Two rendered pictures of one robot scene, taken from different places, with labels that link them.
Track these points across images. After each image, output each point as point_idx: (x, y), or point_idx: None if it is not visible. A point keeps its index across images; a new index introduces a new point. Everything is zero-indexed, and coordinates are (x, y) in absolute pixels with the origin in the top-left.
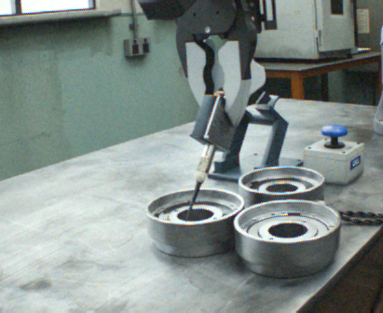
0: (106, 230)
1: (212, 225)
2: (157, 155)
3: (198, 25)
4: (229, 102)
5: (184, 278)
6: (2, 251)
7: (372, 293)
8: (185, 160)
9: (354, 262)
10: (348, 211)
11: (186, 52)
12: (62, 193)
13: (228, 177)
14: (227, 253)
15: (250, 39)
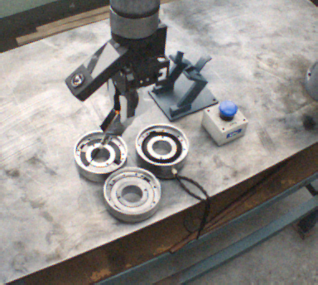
0: (62, 134)
1: (98, 174)
2: None
3: (112, 77)
4: (122, 120)
5: (76, 195)
6: (5, 135)
7: (245, 188)
8: None
9: (163, 220)
10: (191, 180)
11: (108, 80)
12: (56, 78)
13: (156, 102)
14: None
15: (131, 105)
